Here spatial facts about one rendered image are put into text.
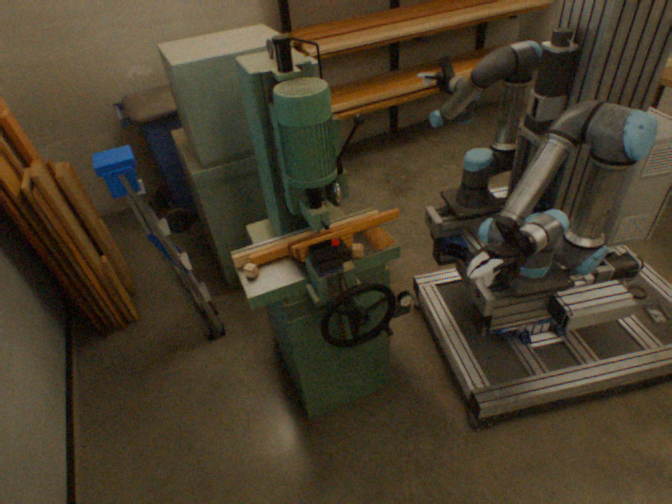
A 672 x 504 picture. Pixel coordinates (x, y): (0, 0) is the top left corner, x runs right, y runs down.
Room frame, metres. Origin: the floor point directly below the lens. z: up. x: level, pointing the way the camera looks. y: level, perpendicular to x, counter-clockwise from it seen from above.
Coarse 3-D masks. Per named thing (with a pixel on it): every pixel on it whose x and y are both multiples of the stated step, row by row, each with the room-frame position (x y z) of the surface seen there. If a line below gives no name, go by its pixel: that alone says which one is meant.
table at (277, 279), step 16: (288, 256) 1.28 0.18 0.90; (352, 256) 1.24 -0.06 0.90; (368, 256) 1.23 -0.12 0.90; (384, 256) 1.26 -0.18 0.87; (240, 272) 1.21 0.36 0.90; (272, 272) 1.20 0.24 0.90; (288, 272) 1.19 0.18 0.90; (304, 272) 1.18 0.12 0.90; (256, 288) 1.12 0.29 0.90; (272, 288) 1.11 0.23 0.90; (288, 288) 1.12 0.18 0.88; (304, 288) 1.14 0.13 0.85; (256, 304) 1.08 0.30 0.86; (320, 304) 1.06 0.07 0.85
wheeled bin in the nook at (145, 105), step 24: (144, 96) 3.07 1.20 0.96; (168, 96) 3.02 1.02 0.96; (120, 120) 2.78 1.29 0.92; (144, 120) 2.75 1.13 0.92; (168, 120) 2.84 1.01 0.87; (168, 144) 2.83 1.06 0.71; (168, 168) 2.82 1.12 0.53; (168, 192) 3.10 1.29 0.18; (168, 216) 2.76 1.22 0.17; (192, 216) 2.87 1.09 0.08
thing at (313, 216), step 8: (304, 200) 1.39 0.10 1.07; (304, 208) 1.36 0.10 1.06; (320, 208) 1.33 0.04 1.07; (304, 216) 1.37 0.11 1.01; (312, 216) 1.29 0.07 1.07; (320, 216) 1.30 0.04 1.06; (328, 216) 1.31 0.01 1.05; (312, 224) 1.29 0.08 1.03; (320, 224) 1.29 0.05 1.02; (328, 224) 1.31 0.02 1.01
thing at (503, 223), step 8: (504, 216) 0.83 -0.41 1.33; (496, 224) 0.83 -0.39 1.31; (504, 224) 0.81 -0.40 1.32; (512, 224) 0.80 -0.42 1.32; (504, 232) 0.82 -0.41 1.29; (512, 232) 0.80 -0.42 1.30; (520, 232) 0.81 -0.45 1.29; (504, 240) 0.84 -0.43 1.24; (512, 240) 0.82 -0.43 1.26; (520, 240) 0.81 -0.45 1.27; (520, 248) 0.81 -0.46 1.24
